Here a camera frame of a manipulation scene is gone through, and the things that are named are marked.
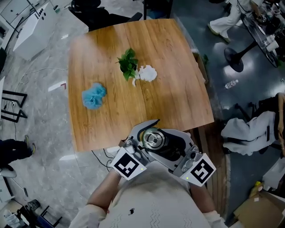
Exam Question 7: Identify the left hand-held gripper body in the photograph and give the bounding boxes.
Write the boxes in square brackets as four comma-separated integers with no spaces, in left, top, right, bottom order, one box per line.
[110,137,150,181]

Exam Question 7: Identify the blue artificial flower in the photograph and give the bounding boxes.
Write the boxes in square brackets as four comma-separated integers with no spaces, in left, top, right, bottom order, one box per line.
[81,82,107,110]

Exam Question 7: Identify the black metal desk frame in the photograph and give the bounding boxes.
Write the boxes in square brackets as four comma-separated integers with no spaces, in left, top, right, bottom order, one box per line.
[143,0,174,20]

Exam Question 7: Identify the white cups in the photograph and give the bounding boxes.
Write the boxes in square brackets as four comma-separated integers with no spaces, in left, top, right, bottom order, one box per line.
[265,35,279,52]

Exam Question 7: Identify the white floor cable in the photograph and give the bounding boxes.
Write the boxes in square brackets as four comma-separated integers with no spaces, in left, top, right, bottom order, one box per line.
[21,66,69,85]

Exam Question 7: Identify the clear plastic water bottle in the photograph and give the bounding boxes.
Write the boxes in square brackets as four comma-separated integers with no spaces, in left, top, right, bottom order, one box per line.
[224,79,239,90]

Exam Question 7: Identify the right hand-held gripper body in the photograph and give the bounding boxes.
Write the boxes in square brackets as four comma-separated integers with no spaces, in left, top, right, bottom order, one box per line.
[171,144,216,187]

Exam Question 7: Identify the crumpled white tissue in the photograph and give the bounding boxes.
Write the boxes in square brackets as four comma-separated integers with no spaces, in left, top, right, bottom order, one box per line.
[131,65,158,87]

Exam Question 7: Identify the white cabinet box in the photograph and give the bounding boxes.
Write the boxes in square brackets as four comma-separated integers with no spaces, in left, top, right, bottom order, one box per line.
[12,2,58,61]

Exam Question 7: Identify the small green potted plant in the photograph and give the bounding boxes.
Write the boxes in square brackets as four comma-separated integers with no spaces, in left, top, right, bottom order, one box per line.
[115,48,138,82]

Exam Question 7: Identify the metal jar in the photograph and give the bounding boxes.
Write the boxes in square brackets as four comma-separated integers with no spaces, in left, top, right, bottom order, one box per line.
[140,126,167,150]

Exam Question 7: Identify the metal jar lid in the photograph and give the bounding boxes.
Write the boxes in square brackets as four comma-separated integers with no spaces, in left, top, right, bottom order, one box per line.
[143,130,167,149]

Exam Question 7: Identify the person's right forearm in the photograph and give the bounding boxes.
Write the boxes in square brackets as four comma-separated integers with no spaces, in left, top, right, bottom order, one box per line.
[189,183,216,213]

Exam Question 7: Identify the round black pedestal table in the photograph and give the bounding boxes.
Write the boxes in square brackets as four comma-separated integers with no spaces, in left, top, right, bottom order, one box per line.
[224,13,279,73]

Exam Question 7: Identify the black swivel chair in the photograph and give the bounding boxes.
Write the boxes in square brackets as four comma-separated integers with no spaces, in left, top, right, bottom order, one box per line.
[235,98,285,156]

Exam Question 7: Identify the person's left forearm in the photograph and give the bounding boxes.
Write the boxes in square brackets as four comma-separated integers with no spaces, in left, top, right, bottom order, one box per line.
[87,170,122,211]

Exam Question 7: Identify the open cardboard box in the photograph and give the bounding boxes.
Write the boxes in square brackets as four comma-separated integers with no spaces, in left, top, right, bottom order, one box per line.
[192,53,209,85]

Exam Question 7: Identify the black office chair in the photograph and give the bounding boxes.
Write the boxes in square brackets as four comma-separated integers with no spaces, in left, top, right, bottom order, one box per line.
[68,0,143,32]

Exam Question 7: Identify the black metal stand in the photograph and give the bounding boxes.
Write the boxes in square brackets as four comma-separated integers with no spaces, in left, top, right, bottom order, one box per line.
[15,199,63,228]

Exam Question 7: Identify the person's cream knitted sweater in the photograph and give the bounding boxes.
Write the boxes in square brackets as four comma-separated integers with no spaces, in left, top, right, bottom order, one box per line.
[69,163,225,228]

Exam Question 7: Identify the white garment on chair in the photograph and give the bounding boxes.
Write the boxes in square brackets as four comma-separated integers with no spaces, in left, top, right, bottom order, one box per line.
[220,110,279,156]

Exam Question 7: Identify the flattened brown cardboard boxes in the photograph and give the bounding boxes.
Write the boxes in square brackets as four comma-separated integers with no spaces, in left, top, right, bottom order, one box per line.
[232,190,285,228]

